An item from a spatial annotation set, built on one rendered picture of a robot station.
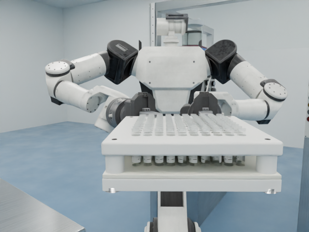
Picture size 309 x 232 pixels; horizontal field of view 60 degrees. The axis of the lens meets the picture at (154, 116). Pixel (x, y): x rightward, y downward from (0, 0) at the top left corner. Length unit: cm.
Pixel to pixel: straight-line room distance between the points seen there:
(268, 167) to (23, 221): 45
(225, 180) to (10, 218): 42
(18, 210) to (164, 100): 62
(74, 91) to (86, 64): 18
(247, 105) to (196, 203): 138
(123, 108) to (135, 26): 547
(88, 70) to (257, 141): 75
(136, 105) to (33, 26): 653
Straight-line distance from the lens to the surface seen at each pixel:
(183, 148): 36
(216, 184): 39
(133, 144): 36
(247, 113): 88
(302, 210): 176
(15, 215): 63
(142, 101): 62
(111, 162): 38
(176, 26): 109
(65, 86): 89
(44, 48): 718
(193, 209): 219
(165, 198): 106
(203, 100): 64
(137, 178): 38
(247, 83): 103
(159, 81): 101
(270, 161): 40
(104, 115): 76
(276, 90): 96
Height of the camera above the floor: 115
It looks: 8 degrees down
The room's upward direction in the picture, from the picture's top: straight up
